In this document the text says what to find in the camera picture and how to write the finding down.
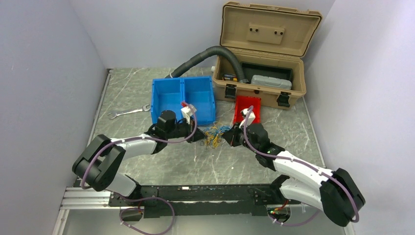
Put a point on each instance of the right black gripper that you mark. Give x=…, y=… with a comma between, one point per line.
x=232, y=136

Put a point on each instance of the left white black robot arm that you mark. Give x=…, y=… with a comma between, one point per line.
x=98, y=164

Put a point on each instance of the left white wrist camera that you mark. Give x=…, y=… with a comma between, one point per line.
x=187, y=110

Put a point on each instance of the silver combination wrench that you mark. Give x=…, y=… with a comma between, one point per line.
x=114, y=114

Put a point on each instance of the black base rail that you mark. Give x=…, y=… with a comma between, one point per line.
x=251, y=199

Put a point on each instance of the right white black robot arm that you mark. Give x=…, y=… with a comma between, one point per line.
x=333, y=192

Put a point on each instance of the small colourful box in toolbox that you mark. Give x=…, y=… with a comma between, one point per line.
x=229, y=77

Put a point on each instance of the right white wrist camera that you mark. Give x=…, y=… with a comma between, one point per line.
x=248, y=117

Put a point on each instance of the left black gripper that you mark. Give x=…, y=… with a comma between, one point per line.
x=190, y=128

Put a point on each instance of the red plastic bin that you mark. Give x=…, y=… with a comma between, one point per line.
x=244, y=102

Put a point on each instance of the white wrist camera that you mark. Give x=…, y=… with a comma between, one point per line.
x=248, y=117
x=187, y=110

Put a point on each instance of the grey plastic case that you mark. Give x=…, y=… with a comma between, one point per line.
x=271, y=82

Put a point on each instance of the tan open toolbox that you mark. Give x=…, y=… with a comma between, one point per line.
x=266, y=35

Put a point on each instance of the blue two-compartment bin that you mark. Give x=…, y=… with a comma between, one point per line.
x=169, y=93

